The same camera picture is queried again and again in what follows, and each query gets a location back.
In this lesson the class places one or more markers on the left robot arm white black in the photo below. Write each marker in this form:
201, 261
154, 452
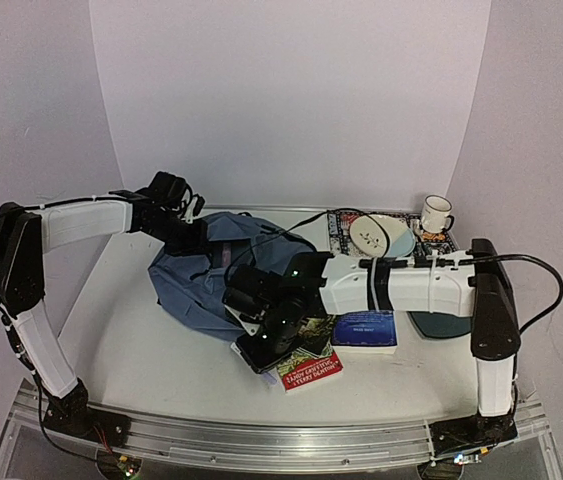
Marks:
31, 239

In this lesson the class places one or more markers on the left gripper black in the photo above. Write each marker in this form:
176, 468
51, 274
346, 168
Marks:
198, 246

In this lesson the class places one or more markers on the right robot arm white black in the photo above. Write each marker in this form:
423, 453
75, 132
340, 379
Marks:
468, 284

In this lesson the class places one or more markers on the cream and blue plate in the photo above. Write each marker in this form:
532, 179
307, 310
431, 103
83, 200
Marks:
379, 235

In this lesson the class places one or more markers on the dark teal square plate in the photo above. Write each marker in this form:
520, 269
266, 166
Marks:
438, 326

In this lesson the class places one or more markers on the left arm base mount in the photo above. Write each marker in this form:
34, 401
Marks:
83, 422

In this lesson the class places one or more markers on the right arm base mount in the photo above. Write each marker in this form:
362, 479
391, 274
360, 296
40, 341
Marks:
467, 435

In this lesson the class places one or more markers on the white pen purple cap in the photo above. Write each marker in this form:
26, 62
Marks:
270, 378

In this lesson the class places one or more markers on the blue orange back-cover book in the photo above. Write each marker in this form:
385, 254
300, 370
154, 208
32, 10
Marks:
366, 332

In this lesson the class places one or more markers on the aluminium table front rail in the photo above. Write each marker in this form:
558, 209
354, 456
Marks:
26, 452

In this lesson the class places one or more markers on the white enamel mug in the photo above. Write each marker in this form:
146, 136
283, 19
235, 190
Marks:
436, 215

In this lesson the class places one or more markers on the red treehouse comic book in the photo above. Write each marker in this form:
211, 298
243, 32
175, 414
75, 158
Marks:
305, 368

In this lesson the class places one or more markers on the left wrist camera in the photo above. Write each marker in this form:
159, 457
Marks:
190, 205

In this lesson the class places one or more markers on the green fantasy cover book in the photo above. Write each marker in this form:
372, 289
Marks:
316, 334

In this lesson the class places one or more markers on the patterned black placemat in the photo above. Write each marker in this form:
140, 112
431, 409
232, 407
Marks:
427, 244

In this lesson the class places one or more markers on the blue student backpack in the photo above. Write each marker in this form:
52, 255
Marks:
190, 288

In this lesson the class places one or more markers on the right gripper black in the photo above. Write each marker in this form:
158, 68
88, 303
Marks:
253, 358

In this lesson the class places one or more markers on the Little Women book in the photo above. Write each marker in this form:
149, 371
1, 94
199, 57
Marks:
261, 352

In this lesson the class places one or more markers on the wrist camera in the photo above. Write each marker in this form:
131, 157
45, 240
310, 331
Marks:
190, 205
247, 302

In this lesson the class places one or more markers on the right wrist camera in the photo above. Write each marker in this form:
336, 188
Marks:
247, 302

